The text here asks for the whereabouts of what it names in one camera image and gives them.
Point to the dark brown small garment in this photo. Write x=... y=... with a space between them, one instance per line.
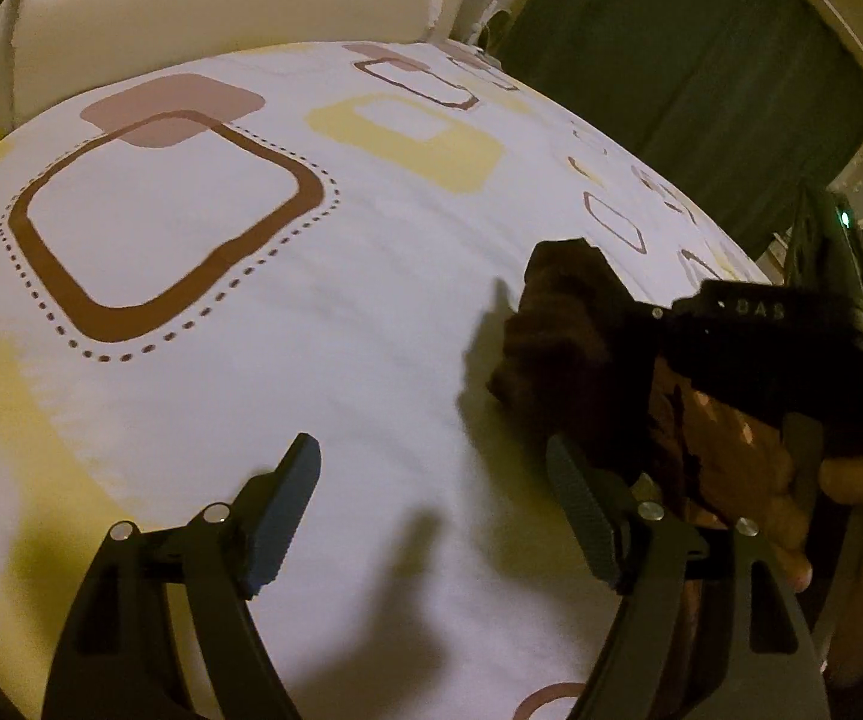
x=559 y=345

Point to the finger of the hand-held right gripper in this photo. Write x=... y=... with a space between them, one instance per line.
x=645 y=316

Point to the person's right hand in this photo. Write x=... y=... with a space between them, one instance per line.
x=859 y=487

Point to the white bed sheet square print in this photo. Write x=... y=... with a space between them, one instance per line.
x=326 y=315

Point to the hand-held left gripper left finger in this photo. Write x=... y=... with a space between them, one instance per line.
x=285 y=510

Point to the orange patterned cloth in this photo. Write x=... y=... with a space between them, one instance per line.
x=731 y=450

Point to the dark green curtain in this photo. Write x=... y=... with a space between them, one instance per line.
x=664 y=52

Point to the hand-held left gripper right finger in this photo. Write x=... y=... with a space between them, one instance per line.
x=581 y=510

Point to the cream padded headboard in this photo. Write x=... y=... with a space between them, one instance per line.
x=176 y=15

